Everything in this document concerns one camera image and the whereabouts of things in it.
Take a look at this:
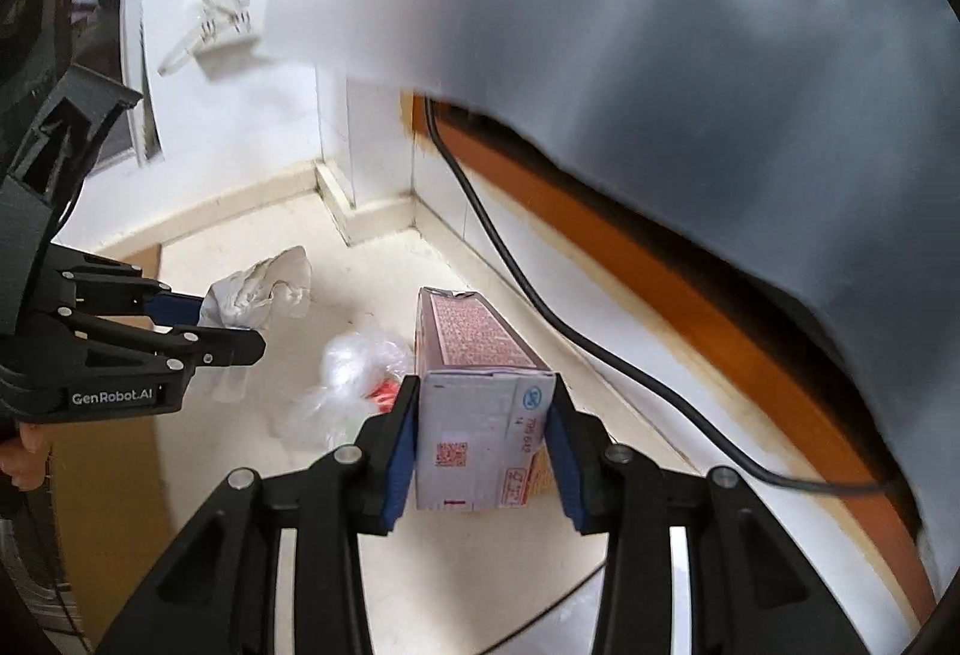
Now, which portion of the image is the window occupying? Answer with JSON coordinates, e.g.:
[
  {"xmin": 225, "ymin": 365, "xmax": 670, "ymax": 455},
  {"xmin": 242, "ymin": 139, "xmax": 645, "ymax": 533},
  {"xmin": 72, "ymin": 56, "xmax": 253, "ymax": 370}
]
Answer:
[{"xmin": 64, "ymin": 0, "xmax": 163, "ymax": 170}]

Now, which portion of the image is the clear plastic bag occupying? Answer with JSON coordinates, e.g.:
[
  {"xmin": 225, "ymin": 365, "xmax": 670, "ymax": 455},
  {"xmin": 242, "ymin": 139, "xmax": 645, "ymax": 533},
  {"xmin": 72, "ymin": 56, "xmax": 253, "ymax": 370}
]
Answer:
[{"xmin": 274, "ymin": 323, "xmax": 415, "ymax": 452}]

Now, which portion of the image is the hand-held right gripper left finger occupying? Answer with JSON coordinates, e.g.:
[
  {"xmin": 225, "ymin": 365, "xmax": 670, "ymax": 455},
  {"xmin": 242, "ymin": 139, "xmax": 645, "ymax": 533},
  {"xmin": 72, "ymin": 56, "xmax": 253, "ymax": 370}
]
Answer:
[{"xmin": 94, "ymin": 374, "xmax": 421, "ymax": 655}]

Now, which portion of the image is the white wrapper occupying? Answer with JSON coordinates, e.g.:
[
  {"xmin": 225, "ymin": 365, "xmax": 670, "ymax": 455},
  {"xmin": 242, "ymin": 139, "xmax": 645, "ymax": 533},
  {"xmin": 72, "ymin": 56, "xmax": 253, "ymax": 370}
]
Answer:
[{"xmin": 196, "ymin": 245, "xmax": 314, "ymax": 402}]

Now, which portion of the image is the red and white carton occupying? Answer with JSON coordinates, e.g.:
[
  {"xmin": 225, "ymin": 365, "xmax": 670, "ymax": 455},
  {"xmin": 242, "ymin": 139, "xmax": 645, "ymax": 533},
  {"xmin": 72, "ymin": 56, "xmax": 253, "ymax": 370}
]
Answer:
[{"xmin": 415, "ymin": 286, "xmax": 558, "ymax": 513}]

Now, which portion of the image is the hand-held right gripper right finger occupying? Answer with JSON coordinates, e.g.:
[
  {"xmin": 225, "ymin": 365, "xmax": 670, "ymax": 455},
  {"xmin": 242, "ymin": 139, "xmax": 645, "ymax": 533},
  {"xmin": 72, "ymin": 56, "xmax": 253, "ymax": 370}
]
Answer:
[{"xmin": 544, "ymin": 392, "xmax": 863, "ymax": 655}]

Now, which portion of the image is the white wall socket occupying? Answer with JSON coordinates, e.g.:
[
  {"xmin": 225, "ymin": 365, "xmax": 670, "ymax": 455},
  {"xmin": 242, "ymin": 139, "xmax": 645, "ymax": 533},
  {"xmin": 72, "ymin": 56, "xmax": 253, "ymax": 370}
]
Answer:
[{"xmin": 157, "ymin": 0, "xmax": 280, "ymax": 79}]

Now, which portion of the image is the grey plastic sheet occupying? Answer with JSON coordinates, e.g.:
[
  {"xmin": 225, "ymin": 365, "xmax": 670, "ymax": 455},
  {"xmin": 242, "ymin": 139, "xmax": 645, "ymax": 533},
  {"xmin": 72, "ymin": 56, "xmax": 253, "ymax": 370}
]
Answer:
[{"xmin": 255, "ymin": 0, "xmax": 960, "ymax": 600}]

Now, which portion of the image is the person's left hand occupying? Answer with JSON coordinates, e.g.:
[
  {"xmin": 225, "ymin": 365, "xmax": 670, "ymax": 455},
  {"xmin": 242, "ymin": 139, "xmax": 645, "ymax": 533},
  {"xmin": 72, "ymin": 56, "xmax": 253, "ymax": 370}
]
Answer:
[{"xmin": 0, "ymin": 421, "xmax": 47, "ymax": 492}]

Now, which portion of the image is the orange wooden ledge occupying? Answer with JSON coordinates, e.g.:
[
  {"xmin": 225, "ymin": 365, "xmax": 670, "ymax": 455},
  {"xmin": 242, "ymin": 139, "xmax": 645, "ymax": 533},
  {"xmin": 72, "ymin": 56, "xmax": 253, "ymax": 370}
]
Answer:
[{"xmin": 411, "ymin": 91, "xmax": 937, "ymax": 627}]

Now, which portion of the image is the brown cardboard sheet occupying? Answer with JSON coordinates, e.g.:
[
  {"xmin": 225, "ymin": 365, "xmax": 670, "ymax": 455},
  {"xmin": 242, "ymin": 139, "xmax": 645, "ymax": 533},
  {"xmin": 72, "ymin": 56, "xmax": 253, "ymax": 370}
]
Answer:
[{"xmin": 45, "ymin": 242, "xmax": 173, "ymax": 648}]

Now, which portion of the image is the black cable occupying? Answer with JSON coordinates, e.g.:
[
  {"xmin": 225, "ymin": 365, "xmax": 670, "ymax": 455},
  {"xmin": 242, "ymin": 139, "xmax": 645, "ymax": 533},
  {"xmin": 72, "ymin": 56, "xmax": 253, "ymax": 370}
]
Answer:
[{"xmin": 424, "ymin": 92, "xmax": 905, "ymax": 495}]

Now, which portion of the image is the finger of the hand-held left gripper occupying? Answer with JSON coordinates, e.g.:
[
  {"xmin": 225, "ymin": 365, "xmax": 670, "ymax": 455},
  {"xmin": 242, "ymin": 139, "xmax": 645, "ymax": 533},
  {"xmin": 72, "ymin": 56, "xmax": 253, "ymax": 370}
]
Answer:
[
  {"xmin": 56, "ymin": 265, "xmax": 207, "ymax": 328},
  {"xmin": 52, "ymin": 306, "xmax": 268, "ymax": 376}
]

